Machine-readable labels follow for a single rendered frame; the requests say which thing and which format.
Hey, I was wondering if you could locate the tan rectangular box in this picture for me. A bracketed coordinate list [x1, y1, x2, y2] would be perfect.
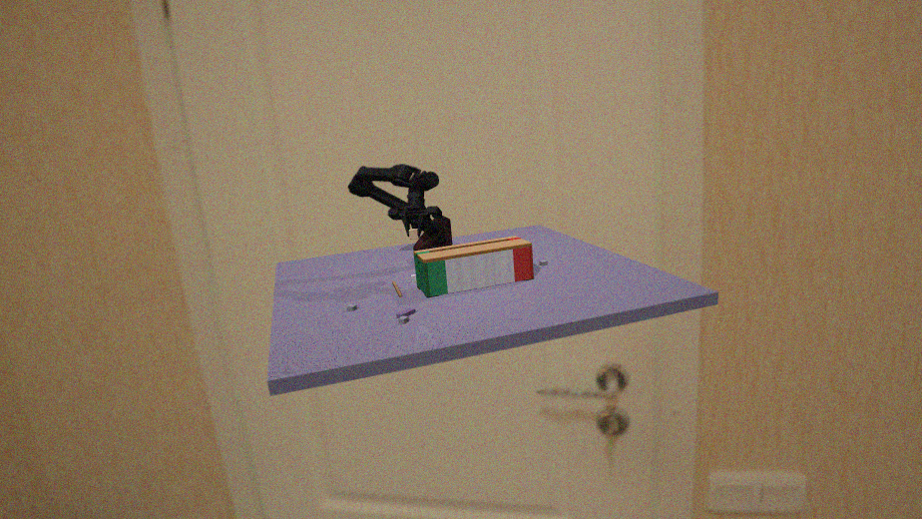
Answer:
[411, 236, 534, 298]

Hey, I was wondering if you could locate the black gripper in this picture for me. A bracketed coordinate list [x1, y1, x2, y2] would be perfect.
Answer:
[388, 192, 442, 237]

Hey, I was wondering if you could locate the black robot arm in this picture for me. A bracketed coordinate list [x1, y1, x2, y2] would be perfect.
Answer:
[348, 164, 443, 240]

